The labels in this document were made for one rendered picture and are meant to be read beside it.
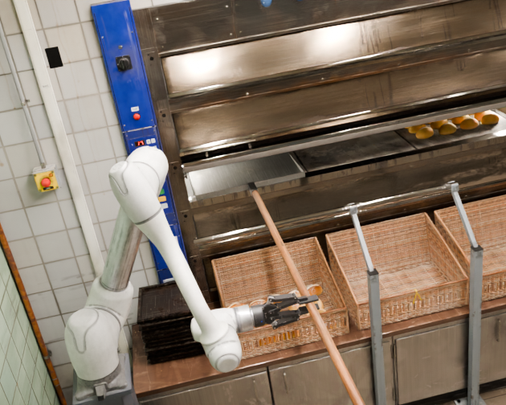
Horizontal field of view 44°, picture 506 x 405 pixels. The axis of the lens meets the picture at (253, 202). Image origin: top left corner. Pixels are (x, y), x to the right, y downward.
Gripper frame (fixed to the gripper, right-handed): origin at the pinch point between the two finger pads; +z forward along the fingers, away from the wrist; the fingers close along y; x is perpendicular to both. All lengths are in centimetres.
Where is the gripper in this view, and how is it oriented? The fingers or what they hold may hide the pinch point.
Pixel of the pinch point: (308, 304)
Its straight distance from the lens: 222.1
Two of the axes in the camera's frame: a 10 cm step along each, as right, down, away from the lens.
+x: 1.9, 4.2, -8.9
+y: 1.3, 8.8, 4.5
